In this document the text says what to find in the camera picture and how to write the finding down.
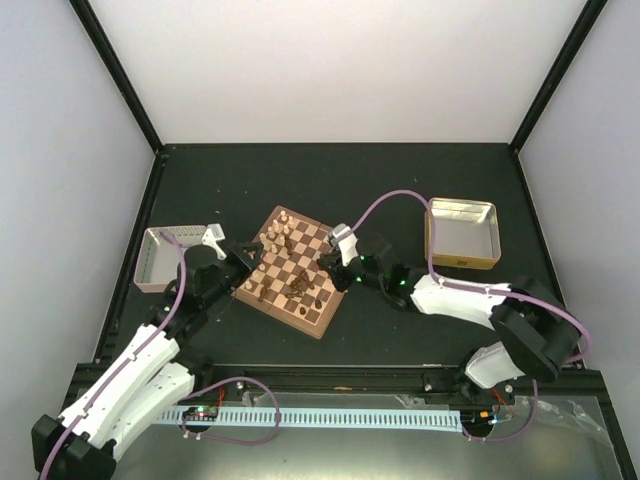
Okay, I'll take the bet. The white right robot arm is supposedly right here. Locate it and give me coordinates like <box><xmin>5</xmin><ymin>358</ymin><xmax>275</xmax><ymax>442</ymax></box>
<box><xmin>317</xmin><ymin>234</ymin><xmax>584</xmax><ymax>403</ymax></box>

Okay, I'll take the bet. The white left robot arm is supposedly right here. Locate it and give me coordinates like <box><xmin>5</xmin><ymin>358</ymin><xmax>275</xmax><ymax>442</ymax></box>
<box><xmin>31</xmin><ymin>241</ymin><xmax>263</xmax><ymax>479</ymax></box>

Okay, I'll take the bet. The tall brown chess piece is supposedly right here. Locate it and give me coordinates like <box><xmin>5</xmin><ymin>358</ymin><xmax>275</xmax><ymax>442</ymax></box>
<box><xmin>258</xmin><ymin>279</ymin><xmax>271</xmax><ymax>302</ymax></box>

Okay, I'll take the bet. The wooden chess board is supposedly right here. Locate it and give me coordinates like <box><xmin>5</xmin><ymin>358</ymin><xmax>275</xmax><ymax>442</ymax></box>
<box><xmin>235</xmin><ymin>206</ymin><xmax>343</xmax><ymax>339</ymax></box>

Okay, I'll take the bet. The pile of brown chess pieces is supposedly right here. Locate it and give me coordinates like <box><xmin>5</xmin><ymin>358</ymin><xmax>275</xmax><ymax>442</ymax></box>
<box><xmin>285</xmin><ymin>270</ymin><xmax>315</xmax><ymax>298</ymax></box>

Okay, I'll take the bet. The gold metal tin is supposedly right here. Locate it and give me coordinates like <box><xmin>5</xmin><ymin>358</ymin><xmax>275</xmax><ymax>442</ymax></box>
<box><xmin>425</xmin><ymin>197</ymin><xmax>502</xmax><ymax>270</ymax></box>

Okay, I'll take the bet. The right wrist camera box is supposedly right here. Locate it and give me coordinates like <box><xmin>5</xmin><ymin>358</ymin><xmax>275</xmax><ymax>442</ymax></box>
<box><xmin>329</xmin><ymin>223</ymin><xmax>358</xmax><ymax>267</ymax></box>

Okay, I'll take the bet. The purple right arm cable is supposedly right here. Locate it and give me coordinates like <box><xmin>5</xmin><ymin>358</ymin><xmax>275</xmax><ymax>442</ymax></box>
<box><xmin>344</xmin><ymin>189</ymin><xmax>594</xmax><ymax>444</ymax></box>

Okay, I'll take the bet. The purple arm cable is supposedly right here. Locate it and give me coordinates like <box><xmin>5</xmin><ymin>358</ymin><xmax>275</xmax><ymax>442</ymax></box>
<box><xmin>344</xmin><ymin>189</ymin><xmax>594</xmax><ymax>444</ymax></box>
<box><xmin>38</xmin><ymin>229</ymin><xmax>281</xmax><ymax>480</ymax></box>

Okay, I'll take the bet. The white slotted cable duct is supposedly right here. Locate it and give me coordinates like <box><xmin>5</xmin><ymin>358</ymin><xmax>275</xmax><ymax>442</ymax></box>
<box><xmin>155</xmin><ymin>406</ymin><xmax>462</xmax><ymax>433</ymax></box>

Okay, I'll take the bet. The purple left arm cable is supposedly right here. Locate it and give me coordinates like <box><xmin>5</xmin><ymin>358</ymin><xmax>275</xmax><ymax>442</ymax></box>
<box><xmin>38</xmin><ymin>229</ymin><xmax>281</xmax><ymax>480</ymax></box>

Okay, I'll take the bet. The black corner frame post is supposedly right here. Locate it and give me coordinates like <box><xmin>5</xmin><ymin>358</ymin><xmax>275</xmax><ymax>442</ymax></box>
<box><xmin>509</xmin><ymin>0</ymin><xmax>608</xmax><ymax>154</ymax></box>
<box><xmin>69</xmin><ymin>0</ymin><xmax>164</xmax><ymax>155</ymax></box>

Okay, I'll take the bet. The black right corner frame post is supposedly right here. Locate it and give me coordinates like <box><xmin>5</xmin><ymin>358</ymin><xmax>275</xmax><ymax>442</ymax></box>
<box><xmin>509</xmin><ymin>0</ymin><xmax>608</xmax><ymax>154</ymax></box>

